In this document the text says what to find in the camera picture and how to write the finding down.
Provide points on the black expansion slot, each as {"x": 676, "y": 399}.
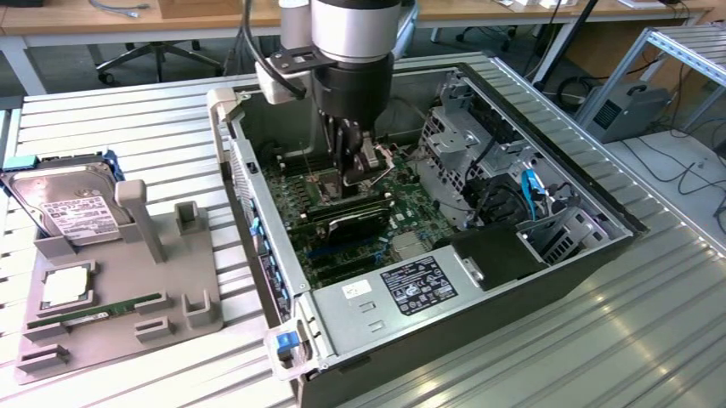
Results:
{"x": 345, "y": 264}
{"x": 349, "y": 275}

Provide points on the CPU socket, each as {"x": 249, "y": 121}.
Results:
{"x": 328, "y": 187}

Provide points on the graphics card with metal bracket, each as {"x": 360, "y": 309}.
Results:
{"x": 357, "y": 227}

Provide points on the open metal socket cover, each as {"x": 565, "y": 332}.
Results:
{"x": 391, "y": 155}

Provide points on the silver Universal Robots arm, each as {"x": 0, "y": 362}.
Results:
{"x": 351, "y": 30}

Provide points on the silver power supply unit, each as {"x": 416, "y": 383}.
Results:
{"x": 363, "y": 314}

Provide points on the blue disk caddy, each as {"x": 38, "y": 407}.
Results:
{"x": 20, "y": 163}

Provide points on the silver metal drive cage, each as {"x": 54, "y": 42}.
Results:
{"x": 453, "y": 183}

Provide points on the silver CPU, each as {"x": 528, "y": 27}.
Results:
{"x": 65, "y": 288}

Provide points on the silver disk bay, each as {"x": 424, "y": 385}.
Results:
{"x": 561, "y": 242}

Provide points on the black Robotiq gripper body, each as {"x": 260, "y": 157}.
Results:
{"x": 351, "y": 89}

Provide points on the open black PC case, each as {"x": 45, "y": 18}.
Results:
{"x": 453, "y": 361}

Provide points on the green RAM stick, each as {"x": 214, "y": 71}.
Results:
{"x": 88, "y": 316}
{"x": 371, "y": 205}

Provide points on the brown cardboard box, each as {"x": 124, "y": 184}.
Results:
{"x": 192, "y": 8}

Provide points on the black office chair base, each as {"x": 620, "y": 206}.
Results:
{"x": 487, "y": 33}
{"x": 161, "y": 51}

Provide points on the wooden desk white frame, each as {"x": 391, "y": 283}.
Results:
{"x": 509, "y": 13}
{"x": 68, "y": 21}

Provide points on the silver chipset heatsink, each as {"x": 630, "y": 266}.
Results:
{"x": 408, "y": 246}

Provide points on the aluminium profile frame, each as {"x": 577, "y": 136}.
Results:
{"x": 680, "y": 42}

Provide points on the black device on desk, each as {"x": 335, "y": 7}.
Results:
{"x": 22, "y": 2}

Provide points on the silver hard disk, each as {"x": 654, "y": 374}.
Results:
{"x": 68, "y": 200}

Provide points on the blue expansion slot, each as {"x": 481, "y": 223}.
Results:
{"x": 315, "y": 253}

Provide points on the black stand pole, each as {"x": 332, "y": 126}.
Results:
{"x": 571, "y": 34}

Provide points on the grey parts rack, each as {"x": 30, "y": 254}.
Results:
{"x": 124, "y": 289}

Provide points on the thin metal locking lever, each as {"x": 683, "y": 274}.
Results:
{"x": 311, "y": 178}

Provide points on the green motherboard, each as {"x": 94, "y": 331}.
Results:
{"x": 405, "y": 202}

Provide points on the black plastic air shroud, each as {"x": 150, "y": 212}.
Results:
{"x": 493, "y": 255}

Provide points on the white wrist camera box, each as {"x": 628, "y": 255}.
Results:
{"x": 275, "y": 85}

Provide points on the blue case latch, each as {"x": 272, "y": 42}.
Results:
{"x": 284, "y": 342}

